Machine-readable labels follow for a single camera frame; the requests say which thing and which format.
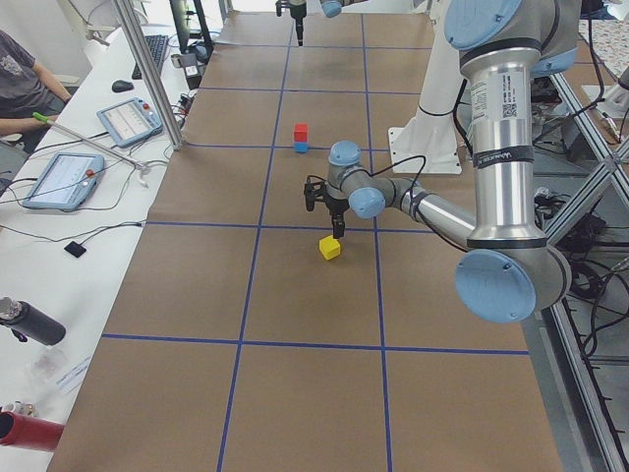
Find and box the yellow cube block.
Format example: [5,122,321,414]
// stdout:
[318,235,341,261]

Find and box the seated person grey shirt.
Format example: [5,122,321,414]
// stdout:
[1,30,72,154]

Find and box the near teach pendant tablet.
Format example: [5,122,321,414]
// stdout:
[22,152,105,211]

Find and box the thin metal rod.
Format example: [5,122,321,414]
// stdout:
[32,112,147,170]

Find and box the black camera cable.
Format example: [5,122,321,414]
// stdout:
[307,154,428,198]

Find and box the black computer mouse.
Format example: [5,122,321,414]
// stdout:
[111,80,135,93]

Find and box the aluminium frame post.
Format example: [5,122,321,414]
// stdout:
[113,0,183,150]

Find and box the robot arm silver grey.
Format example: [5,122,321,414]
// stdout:
[304,1,581,323]
[276,0,355,46]

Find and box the teach pendant tablet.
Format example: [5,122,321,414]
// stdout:
[96,97,163,148]
[22,152,105,211]

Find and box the far teach pendant tablet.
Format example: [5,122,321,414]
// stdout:
[96,97,163,148]

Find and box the black keyboard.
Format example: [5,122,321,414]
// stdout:
[144,34,169,77]

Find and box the blue cube block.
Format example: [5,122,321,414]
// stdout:
[293,142,309,153]

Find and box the white pedestal column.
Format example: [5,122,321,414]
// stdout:
[388,1,463,174]

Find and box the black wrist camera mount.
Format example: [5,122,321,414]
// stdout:
[304,175,328,211]

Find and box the red cylinder bottle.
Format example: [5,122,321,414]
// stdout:
[1,411,65,452]

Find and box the small black square pad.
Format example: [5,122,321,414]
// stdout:
[64,241,86,259]

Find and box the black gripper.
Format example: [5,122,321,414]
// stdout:
[289,0,306,47]
[323,195,349,239]

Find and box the red cube block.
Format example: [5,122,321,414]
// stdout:
[293,123,309,143]

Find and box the black water bottle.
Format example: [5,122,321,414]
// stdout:
[1,297,66,346]

